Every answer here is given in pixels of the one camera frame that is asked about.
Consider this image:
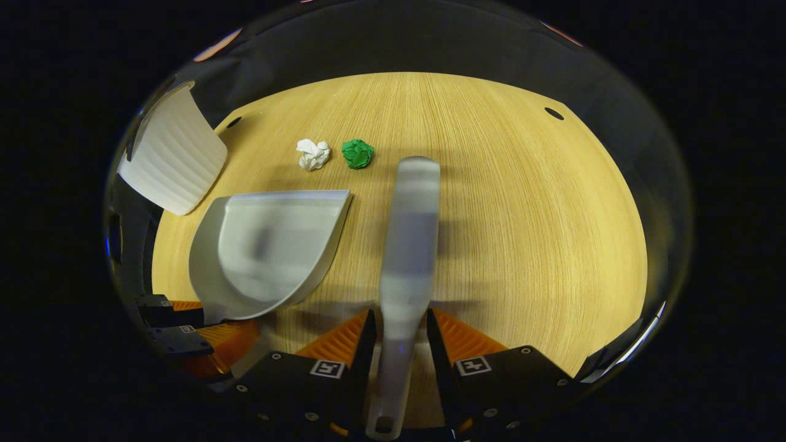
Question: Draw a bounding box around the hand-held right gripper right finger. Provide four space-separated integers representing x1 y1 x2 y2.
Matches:
426 307 578 440

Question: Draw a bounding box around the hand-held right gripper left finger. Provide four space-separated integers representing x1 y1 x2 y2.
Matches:
212 309 377 438

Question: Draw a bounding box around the white plastic dustpan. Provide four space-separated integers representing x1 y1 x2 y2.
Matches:
189 190 354 326

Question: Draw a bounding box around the small white broom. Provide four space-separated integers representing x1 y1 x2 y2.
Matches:
365 157 442 441

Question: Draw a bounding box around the white ribbed garbage bin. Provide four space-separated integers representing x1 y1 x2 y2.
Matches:
117 82 228 217

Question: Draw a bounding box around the green paper ball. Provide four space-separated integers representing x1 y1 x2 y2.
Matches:
341 139 375 169

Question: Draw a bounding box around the white paper ball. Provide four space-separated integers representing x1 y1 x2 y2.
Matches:
296 139 331 171

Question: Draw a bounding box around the wooden desktop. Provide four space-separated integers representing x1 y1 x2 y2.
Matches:
150 72 648 430

